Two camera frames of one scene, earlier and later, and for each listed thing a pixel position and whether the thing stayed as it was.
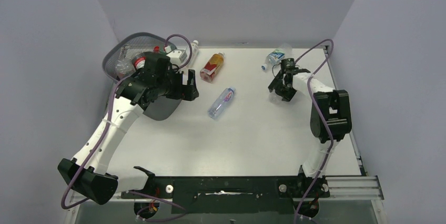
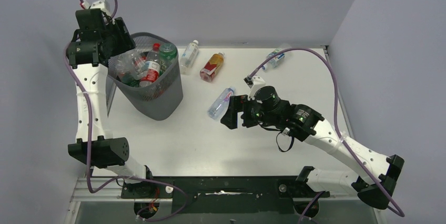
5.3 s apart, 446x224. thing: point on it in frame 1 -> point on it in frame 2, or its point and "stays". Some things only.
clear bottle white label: (195, 52) stays
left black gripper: (187, 92) -> (125, 43)
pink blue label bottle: (221, 102) stays
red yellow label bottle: (211, 66) stays
